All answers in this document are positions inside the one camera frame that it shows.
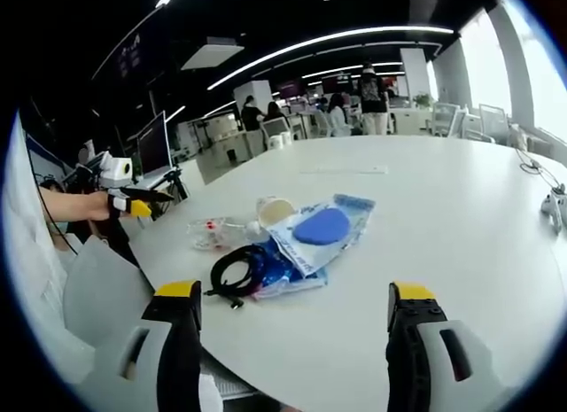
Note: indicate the roll of clear tape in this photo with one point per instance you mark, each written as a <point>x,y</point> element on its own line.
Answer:
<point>274,210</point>

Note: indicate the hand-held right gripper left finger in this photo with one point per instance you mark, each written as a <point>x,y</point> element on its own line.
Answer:
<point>177,341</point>

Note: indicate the computer monitor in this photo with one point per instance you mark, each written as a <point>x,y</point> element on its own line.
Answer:
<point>154,148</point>

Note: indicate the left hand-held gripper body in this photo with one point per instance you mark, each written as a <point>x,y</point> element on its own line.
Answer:
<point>116,170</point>

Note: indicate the white mesh office chair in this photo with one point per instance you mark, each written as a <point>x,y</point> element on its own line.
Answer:
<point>445,119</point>
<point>492,122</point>

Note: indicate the ceiling air conditioner panel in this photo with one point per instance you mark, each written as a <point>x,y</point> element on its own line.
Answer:
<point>212,53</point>

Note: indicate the black tripod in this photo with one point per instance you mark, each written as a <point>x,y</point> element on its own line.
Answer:
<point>175,181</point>

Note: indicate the long ceiling light strip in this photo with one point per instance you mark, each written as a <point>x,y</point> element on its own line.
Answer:
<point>328,40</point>

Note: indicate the grey chair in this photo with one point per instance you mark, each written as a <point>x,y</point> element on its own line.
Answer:
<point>106,288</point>

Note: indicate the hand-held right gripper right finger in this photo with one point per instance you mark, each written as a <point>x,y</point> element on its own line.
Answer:
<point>412,350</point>

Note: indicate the blue and white plastic packet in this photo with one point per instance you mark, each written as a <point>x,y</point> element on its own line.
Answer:
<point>290,277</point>

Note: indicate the clear plastic packet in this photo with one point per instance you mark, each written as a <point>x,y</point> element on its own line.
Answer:
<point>215,234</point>

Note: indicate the white cylinder container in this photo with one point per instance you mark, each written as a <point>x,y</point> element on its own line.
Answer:
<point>280,142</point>

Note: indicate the white game controller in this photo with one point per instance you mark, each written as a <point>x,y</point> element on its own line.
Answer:
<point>553,208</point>

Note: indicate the green potted plant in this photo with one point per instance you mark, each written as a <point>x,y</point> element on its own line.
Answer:
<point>423,101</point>

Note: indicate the person's white shirt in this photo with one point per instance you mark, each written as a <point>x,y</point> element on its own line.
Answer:
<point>31,217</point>

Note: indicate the small dark bin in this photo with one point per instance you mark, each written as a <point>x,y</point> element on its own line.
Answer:
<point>231,156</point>

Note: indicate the white tabletop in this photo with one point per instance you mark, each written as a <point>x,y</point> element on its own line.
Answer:
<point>421,252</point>

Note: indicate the blue pad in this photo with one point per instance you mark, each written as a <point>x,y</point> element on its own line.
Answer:
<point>321,226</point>

